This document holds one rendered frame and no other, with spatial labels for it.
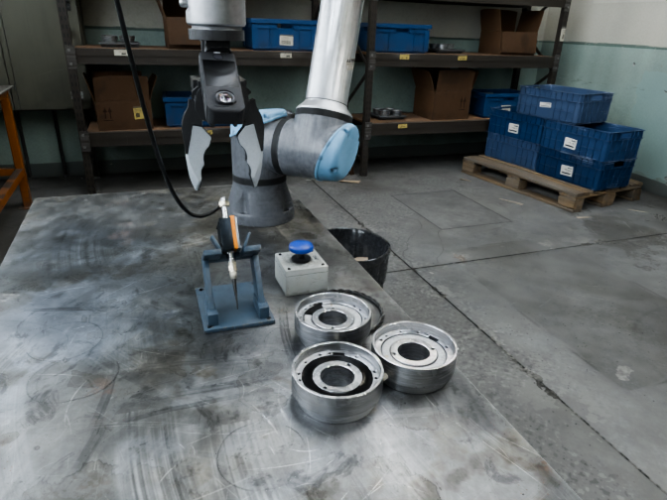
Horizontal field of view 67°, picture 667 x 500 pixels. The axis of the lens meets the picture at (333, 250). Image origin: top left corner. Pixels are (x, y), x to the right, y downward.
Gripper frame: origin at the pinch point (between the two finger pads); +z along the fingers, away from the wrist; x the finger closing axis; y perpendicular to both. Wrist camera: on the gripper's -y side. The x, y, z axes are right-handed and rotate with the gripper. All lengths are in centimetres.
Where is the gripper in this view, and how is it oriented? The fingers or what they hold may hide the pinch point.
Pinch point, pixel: (226, 183)
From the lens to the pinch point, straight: 74.4
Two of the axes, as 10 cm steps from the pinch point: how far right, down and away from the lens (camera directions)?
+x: -9.5, 1.0, -2.9
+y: -3.1, -4.0, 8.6
